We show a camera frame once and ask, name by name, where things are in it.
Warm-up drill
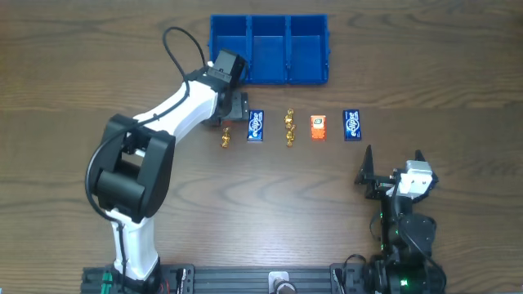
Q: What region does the mounting rail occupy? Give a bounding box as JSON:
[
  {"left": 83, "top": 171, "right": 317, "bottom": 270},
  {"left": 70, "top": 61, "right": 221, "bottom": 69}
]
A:
[{"left": 80, "top": 263, "right": 373, "bottom": 294}]

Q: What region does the blue candy pack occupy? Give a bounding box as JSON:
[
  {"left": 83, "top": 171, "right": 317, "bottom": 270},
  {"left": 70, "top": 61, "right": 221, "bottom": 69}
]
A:
[
  {"left": 246, "top": 109, "right": 266, "bottom": 143},
  {"left": 342, "top": 109, "right": 363, "bottom": 142}
]

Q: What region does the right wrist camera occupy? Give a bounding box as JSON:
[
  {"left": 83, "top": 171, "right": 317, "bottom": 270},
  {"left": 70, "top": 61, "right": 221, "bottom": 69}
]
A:
[{"left": 394, "top": 159, "right": 434, "bottom": 197}]

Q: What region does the blue tray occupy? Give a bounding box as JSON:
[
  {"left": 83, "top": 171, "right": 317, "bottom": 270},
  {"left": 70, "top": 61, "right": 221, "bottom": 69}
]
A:
[{"left": 208, "top": 14, "right": 331, "bottom": 86}]

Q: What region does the orange candy box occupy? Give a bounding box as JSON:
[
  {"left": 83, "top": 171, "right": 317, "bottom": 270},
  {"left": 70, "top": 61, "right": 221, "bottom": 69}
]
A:
[{"left": 309, "top": 114, "right": 328, "bottom": 141}]

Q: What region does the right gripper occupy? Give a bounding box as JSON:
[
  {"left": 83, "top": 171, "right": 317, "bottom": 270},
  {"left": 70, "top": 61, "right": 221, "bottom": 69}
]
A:
[{"left": 354, "top": 144, "right": 440, "bottom": 204}]

